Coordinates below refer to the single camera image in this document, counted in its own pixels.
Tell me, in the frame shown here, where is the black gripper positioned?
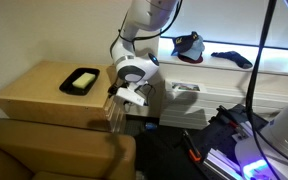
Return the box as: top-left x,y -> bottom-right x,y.
107,82 -> 129,99

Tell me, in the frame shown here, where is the topmost nightstand drawer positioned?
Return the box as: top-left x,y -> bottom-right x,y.
104,71 -> 122,116

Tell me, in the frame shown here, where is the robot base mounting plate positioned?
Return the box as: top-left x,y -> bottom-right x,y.
196,103 -> 288,180

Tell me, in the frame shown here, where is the wooden nightstand drawer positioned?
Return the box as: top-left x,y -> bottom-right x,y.
113,114 -> 128,134
109,105 -> 125,126

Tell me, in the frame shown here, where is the light wooden nightstand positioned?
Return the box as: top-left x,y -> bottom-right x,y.
0,59 -> 128,134

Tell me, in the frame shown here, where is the yellow sponge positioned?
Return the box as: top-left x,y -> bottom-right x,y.
71,72 -> 97,90

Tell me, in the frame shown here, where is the black plastic tray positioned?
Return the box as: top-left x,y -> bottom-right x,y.
58,67 -> 101,97

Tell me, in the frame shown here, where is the small blue object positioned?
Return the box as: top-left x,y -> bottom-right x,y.
144,122 -> 159,131

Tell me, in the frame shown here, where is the printed booklet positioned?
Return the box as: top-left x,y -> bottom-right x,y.
170,81 -> 202,93

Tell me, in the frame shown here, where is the white radiator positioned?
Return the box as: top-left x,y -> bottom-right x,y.
158,77 -> 288,131

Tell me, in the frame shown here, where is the maroon cap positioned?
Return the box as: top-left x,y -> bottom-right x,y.
177,53 -> 205,65

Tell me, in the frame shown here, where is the navy Cal baseball cap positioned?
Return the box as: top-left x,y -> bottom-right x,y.
170,31 -> 200,57

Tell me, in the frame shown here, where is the light blue baseball cap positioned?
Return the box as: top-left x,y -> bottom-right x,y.
183,34 -> 206,62

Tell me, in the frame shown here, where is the brown couch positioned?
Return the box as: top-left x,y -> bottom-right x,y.
0,117 -> 138,180

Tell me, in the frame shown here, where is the orange black hand tool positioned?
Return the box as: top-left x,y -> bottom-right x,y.
181,128 -> 204,164

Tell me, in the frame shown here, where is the black red hand tool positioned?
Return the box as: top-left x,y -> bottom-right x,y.
216,104 -> 249,135

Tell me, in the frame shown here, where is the dark blue sock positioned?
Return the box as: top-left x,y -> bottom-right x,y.
210,50 -> 254,70

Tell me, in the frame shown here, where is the white window sill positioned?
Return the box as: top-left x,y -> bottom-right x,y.
157,37 -> 288,78

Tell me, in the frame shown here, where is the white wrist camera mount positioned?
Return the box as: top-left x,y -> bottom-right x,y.
114,86 -> 148,108

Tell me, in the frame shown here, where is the thick black cable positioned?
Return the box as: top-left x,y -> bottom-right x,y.
245,0 -> 288,180

